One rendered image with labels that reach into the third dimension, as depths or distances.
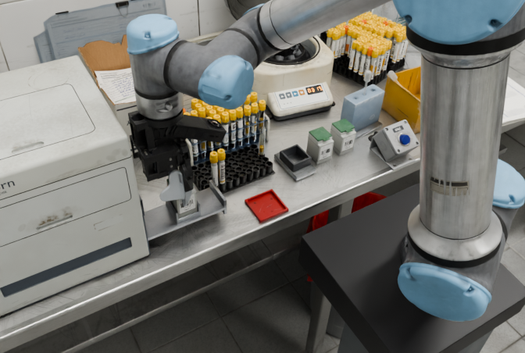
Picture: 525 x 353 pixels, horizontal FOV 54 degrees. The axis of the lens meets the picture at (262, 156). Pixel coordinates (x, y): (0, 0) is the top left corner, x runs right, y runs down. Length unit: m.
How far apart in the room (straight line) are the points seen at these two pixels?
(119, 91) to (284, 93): 0.41
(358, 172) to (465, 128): 0.65
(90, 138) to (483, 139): 0.55
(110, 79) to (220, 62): 0.70
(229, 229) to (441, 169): 0.55
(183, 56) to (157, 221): 0.39
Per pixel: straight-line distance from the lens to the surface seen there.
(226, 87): 0.71
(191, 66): 0.74
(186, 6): 1.52
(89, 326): 1.70
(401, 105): 1.35
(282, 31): 0.77
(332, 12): 0.72
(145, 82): 0.80
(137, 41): 0.77
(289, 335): 1.94
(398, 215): 1.03
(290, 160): 1.16
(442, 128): 0.58
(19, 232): 0.89
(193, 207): 1.01
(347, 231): 0.98
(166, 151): 0.88
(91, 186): 0.86
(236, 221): 1.07
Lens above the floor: 1.68
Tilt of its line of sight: 41 degrees down
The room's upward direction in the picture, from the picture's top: 2 degrees clockwise
